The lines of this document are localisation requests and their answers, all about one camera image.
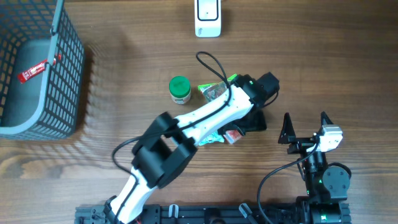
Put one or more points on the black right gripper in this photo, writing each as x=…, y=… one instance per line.
x=287, y=136

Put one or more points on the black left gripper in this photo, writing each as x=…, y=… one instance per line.
x=260, y=124

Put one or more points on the small red snack packet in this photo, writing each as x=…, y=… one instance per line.
x=232, y=136

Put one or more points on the pale teal snack packet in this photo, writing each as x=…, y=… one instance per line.
x=214, y=137

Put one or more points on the green clear snack bag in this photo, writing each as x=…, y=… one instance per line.
x=212, y=91

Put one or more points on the green lid jar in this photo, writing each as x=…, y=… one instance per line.
x=180, y=89

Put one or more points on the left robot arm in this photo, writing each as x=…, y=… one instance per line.
x=168, y=145

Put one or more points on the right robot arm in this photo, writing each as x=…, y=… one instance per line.
x=326, y=183

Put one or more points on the white barcode scanner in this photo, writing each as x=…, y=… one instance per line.
x=207, y=18

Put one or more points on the dark grey mesh basket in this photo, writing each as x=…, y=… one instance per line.
x=44, y=107

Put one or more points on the red snack wrapper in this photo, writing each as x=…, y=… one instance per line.
x=32, y=71

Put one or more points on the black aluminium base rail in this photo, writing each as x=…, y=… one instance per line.
x=244, y=213

